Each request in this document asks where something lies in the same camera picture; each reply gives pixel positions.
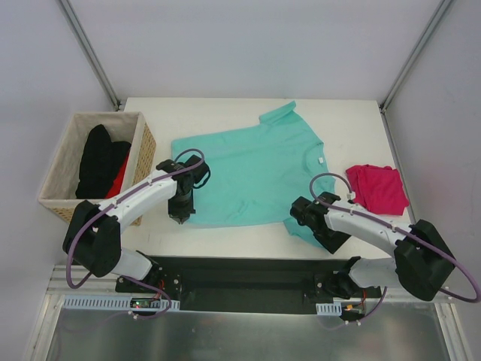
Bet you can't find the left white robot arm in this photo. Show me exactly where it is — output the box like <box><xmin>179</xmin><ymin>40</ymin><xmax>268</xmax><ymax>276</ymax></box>
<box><xmin>62</xmin><ymin>148</ymin><xmax>211</xmax><ymax>293</ymax></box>

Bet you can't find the left white cable duct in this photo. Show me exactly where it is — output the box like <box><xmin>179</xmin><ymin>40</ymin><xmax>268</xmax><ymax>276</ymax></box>
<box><xmin>63</xmin><ymin>295</ymin><xmax>180</xmax><ymax>312</ymax></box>

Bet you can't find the aluminium rail frame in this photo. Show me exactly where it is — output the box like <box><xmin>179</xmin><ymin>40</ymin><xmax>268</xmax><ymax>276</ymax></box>
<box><xmin>47</xmin><ymin>265</ymin><xmax>454</xmax><ymax>303</ymax></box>

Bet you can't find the black garment in basket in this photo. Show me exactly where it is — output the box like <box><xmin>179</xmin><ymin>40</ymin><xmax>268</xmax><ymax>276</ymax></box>
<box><xmin>75</xmin><ymin>125</ymin><xmax>131</xmax><ymax>199</ymax></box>

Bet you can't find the red garment in basket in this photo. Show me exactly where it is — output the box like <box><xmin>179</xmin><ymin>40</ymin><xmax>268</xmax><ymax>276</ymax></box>
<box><xmin>105</xmin><ymin>153</ymin><xmax>129</xmax><ymax>199</ymax></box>

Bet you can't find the right white cable duct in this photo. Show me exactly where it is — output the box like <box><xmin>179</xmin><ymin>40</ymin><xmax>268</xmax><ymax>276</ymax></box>
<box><xmin>316</xmin><ymin>301</ymin><xmax>343</xmax><ymax>317</ymax></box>

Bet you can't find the teal t-shirt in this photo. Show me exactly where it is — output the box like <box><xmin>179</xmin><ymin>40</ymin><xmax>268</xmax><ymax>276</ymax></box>
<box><xmin>171</xmin><ymin>102</ymin><xmax>335</xmax><ymax>246</ymax></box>

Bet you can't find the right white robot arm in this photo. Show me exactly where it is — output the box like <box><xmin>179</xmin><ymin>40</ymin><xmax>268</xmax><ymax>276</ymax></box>
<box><xmin>290</xmin><ymin>192</ymin><xmax>454</xmax><ymax>302</ymax></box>

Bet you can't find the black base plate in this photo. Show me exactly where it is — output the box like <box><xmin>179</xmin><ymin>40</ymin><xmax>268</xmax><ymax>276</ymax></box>
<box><xmin>114</xmin><ymin>256</ymin><xmax>390</xmax><ymax>312</ymax></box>

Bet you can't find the left aluminium corner post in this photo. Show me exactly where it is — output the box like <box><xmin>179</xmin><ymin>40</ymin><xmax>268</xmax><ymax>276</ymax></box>
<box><xmin>56</xmin><ymin>0</ymin><xmax>122</xmax><ymax>111</ymax></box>

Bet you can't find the aluminium corner post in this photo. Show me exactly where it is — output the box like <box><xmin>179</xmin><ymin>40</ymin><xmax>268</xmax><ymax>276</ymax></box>
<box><xmin>56</xmin><ymin>0</ymin><xmax>122</xmax><ymax>111</ymax></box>
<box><xmin>379</xmin><ymin>0</ymin><xmax>454</xmax><ymax>113</ymax></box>

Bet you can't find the white cable duct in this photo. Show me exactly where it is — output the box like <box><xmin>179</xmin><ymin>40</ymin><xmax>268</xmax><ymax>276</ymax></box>
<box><xmin>316</xmin><ymin>301</ymin><xmax>343</xmax><ymax>317</ymax></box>
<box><xmin>63</xmin><ymin>295</ymin><xmax>180</xmax><ymax>312</ymax></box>

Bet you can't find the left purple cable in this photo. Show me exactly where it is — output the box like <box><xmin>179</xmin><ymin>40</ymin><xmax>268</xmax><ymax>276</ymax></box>
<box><xmin>66</xmin><ymin>148</ymin><xmax>207</xmax><ymax>320</ymax></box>

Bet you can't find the right aluminium corner post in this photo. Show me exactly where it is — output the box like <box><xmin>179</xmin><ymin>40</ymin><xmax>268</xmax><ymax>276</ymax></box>
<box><xmin>379</xmin><ymin>0</ymin><xmax>454</xmax><ymax>113</ymax></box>

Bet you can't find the wicker laundry basket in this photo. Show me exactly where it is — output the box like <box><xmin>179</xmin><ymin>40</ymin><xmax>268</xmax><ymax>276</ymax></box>
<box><xmin>38</xmin><ymin>112</ymin><xmax>156</xmax><ymax>222</ymax></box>

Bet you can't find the pink folded t-shirt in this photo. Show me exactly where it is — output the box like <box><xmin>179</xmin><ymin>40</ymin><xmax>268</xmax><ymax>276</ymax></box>
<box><xmin>346</xmin><ymin>165</ymin><xmax>410</xmax><ymax>216</ymax></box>

